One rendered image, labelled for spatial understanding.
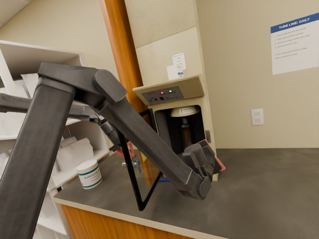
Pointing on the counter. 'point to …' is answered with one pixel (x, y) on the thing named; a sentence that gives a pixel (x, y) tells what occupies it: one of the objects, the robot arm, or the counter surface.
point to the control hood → (198, 87)
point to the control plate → (163, 95)
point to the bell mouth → (184, 111)
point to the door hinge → (153, 120)
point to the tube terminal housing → (181, 47)
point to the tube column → (160, 19)
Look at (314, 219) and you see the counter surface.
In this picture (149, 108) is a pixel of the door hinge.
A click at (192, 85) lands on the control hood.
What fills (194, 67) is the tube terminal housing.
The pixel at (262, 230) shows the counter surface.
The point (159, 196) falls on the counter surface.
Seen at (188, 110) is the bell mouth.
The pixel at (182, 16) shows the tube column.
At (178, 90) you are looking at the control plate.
